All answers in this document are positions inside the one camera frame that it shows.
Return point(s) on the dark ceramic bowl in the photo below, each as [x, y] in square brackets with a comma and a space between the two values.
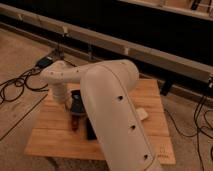
[77, 106]

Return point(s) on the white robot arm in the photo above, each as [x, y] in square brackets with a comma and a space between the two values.
[104, 88]

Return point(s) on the red oval object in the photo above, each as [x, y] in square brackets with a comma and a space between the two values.
[74, 122]

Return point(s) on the black rectangular remote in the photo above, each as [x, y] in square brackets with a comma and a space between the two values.
[89, 131]

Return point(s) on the black power adapter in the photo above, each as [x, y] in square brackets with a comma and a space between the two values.
[44, 62]

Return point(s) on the long wooden rail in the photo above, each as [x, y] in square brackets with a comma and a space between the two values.
[177, 64]

